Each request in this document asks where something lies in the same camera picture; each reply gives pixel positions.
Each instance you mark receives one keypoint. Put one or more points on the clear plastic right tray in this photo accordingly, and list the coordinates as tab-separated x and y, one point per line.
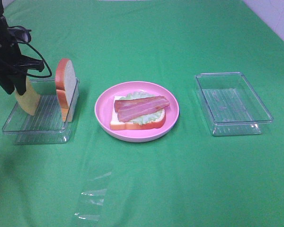
230	104

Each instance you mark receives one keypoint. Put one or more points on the white bread slice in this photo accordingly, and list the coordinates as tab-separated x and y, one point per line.
115	124

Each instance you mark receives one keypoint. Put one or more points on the pink round plate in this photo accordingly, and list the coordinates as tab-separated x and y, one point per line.
104	107

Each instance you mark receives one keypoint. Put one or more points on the green lettuce leaf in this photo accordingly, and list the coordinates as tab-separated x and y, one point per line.
148	118

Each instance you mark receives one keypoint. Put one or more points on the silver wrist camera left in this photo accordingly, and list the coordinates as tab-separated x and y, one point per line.
22	36

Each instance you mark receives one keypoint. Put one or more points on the upright bread slice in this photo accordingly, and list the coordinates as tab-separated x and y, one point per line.
65	83

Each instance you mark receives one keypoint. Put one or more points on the yellow cheese slice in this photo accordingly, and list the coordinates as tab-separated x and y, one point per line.
29	101

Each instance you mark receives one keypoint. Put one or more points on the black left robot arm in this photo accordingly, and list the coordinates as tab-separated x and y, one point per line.
14	65

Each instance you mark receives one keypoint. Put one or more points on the clear plastic tray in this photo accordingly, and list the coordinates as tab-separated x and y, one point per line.
230	104
46	126

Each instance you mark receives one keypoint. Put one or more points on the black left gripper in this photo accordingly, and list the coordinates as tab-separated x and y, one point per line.
13	62

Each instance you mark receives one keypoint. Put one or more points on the clear plastic left tray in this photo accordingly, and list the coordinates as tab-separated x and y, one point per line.
46	126

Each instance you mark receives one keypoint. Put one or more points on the bacon strip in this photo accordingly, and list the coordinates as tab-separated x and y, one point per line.
131	112
127	103

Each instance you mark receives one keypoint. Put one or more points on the green tablecloth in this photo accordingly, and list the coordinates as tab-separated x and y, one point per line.
188	178

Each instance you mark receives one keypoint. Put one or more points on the clear plastic wrap sheet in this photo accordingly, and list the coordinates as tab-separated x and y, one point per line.
92	196

